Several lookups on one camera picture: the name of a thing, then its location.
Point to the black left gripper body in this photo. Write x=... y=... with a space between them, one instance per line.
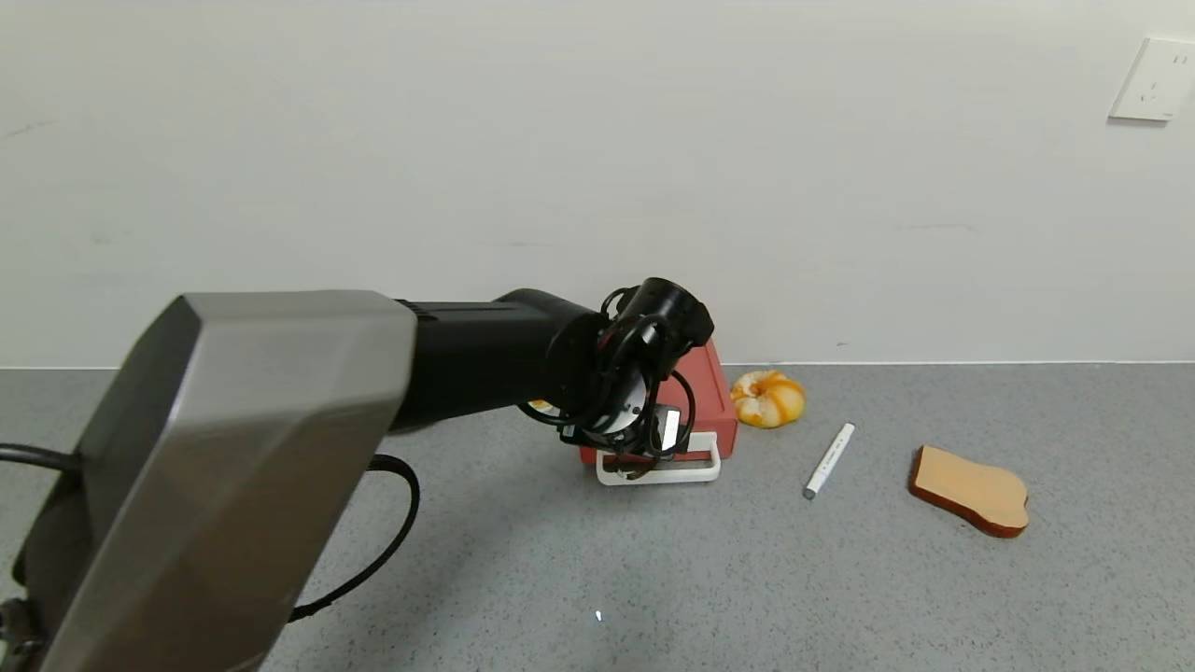
x=668 y=429

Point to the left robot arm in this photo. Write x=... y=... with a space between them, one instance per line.
x=280 y=420

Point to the orange and white bagel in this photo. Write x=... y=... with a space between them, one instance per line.
x=767 y=399

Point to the white marker pen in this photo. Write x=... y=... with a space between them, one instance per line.
x=829 y=461

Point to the toy toast slice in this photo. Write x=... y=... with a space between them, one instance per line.
x=973 y=487

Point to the white wall socket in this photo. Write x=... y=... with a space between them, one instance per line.
x=1153 y=82

